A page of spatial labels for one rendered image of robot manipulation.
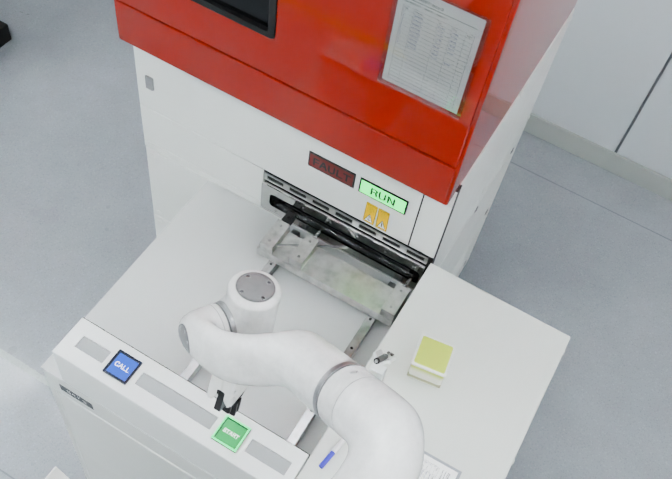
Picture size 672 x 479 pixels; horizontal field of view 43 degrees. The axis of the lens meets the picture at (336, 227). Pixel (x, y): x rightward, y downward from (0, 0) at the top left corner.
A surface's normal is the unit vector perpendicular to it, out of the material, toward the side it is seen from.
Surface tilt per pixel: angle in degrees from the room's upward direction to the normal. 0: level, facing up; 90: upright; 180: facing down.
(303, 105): 90
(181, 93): 90
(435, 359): 0
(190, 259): 0
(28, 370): 0
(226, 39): 90
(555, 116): 90
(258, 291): 11
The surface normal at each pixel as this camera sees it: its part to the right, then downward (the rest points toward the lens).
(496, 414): 0.11, -0.58
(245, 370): -0.14, 0.42
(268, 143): -0.50, 0.68
